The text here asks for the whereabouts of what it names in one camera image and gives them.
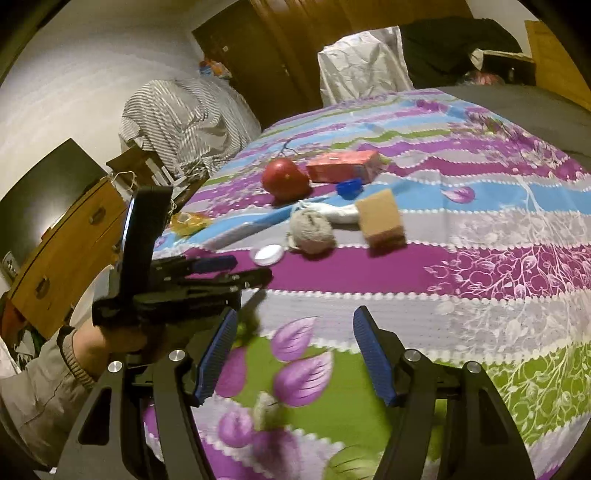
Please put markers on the black flat screen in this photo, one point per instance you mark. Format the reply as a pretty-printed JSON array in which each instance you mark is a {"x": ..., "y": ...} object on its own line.
[{"x": 41, "y": 194}]

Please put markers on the wooden chair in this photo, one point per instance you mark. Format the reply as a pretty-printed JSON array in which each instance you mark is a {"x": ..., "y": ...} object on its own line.
[{"x": 134, "y": 161}]

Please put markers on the grey striped bedding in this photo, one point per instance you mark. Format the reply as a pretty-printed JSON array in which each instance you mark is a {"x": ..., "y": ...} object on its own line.
[{"x": 184, "y": 120}]

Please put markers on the white cloth on chair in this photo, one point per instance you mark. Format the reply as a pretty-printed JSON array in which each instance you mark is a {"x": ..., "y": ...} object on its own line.
[{"x": 360, "y": 64}]

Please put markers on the blue plastic cap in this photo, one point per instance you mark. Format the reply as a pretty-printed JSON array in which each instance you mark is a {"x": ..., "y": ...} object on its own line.
[{"x": 350, "y": 189}]

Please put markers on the grey blanket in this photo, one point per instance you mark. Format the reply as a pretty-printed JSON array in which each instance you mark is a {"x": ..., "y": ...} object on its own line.
[{"x": 521, "y": 110}]

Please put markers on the white crumpled plastic tube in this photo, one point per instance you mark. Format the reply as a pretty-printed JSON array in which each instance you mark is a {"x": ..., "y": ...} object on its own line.
[{"x": 339, "y": 213}]

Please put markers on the person's left forearm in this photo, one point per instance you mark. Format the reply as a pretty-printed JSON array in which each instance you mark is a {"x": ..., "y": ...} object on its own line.
[{"x": 32, "y": 401}]

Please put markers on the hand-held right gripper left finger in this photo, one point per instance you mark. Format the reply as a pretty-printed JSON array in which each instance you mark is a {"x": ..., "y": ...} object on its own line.
[{"x": 214, "y": 355}]

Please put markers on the red plastic bag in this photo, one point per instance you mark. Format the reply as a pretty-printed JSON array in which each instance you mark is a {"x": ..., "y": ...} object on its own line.
[{"x": 482, "y": 78}]

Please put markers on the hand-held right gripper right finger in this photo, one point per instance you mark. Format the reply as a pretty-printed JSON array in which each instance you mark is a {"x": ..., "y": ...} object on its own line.
[{"x": 374, "y": 355}]

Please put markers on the pink cardboard box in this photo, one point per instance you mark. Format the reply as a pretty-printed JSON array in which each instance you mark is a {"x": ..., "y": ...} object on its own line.
[{"x": 341, "y": 166}]

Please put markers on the person's left hand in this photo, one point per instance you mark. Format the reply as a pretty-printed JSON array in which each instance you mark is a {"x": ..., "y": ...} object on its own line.
[{"x": 106, "y": 344}]

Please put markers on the orange candy wrapper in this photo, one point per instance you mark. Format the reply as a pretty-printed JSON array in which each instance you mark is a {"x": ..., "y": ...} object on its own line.
[{"x": 189, "y": 222}]

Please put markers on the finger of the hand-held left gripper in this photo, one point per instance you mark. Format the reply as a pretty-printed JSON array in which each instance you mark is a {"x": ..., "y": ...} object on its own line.
[
  {"x": 207, "y": 264},
  {"x": 244, "y": 279}
]

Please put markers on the striped floral bedsheet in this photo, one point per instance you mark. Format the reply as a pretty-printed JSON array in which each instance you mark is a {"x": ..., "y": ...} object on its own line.
[{"x": 461, "y": 267}]

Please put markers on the black cloth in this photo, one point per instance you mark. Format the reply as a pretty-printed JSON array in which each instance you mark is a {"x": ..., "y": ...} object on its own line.
[{"x": 438, "y": 50}]

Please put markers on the grey yarn ball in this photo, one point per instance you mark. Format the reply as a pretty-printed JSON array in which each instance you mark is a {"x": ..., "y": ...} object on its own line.
[{"x": 311, "y": 230}]

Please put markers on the colourful snack packet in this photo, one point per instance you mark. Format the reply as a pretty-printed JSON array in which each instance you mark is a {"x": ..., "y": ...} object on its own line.
[{"x": 214, "y": 68}]

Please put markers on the dark wooden wardrobe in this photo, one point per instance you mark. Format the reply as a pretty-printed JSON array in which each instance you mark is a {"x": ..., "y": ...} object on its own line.
[{"x": 277, "y": 46}]

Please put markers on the light wooden board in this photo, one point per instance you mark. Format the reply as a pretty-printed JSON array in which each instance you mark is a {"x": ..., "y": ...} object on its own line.
[{"x": 558, "y": 60}]

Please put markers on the yellow sponge block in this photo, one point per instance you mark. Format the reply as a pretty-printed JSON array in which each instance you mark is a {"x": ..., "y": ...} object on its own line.
[{"x": 378, "y": 212}]

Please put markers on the white round lid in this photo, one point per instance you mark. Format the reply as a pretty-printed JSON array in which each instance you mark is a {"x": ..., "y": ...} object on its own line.
[{"x": 268, "y": 254}]

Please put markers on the wooden dresser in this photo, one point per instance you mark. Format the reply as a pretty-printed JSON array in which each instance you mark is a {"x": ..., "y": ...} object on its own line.
[{"x": 64, "y": 249}]

